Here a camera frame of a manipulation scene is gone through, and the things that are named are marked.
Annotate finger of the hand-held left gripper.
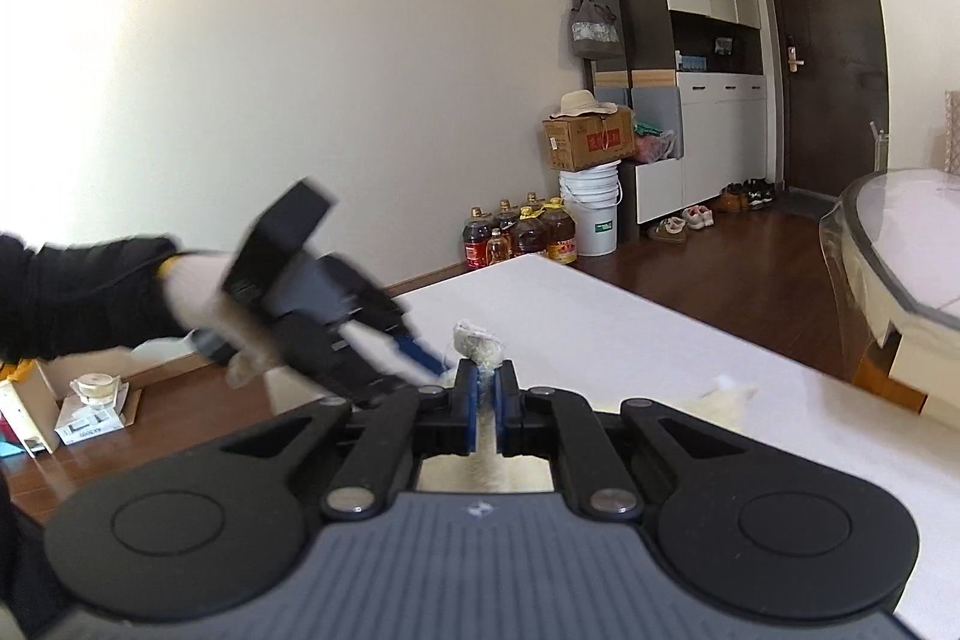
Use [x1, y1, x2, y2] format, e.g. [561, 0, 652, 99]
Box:
[386, 325, 452, 380]

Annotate person's left hand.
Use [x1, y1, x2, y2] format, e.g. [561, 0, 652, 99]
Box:
[160, 251, 280, 388]

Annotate open cardboard box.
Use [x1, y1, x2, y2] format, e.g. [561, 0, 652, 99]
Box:
[0, 361, 62, 458]

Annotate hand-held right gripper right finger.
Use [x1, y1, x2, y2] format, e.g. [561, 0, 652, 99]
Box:
[492, 359, 752, 521]

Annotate dark brown entrance door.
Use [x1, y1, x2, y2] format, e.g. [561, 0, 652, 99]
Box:
[751, 0, 890, 200]

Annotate small white carton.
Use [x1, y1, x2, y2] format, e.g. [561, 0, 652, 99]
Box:
[52, 385, 130, 447]

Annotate group of cooking oil bottles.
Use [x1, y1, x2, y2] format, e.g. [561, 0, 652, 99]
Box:
[462, 191, 580, 271]

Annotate cream knitted towel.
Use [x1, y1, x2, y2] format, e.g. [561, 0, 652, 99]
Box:
[415, 319, 760, 492]

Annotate beige straw hat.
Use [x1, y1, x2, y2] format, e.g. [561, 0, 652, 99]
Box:
[559, 89, 619, 121]

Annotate white plastic bucket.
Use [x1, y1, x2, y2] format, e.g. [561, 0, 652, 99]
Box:
[559, 160, 623, 257]

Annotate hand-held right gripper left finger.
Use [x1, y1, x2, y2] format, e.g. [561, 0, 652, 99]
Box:
[219, 359, 479, 522]

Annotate brown cardboard box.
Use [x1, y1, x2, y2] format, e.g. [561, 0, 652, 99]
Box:
[543, 107, 637, 173]

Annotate row of shoes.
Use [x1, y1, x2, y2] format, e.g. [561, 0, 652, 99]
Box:
[646, 178, 778, 245]

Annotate white and grey hallway cabinet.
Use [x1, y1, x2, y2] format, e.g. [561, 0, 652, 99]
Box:
[556, 0, 773, 226]

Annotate colourful plastic bags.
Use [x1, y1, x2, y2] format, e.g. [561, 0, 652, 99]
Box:
[633, 121, 677, 164]

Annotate glass topped dining table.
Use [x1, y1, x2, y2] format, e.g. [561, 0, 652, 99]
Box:
[817, 166, 960, 417]

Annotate grey hanging tote bag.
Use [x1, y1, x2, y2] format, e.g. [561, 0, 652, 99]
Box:
[570, 0, 625, 61]

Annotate person's left forearm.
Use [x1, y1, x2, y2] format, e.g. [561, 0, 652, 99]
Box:
[0, 232, 182, 365]

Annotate roll of tape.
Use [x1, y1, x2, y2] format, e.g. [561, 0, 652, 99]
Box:
[70, 373, 122, 408]

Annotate beige woven chair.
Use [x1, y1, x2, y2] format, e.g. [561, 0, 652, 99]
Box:
[942, 89, 960, 176]

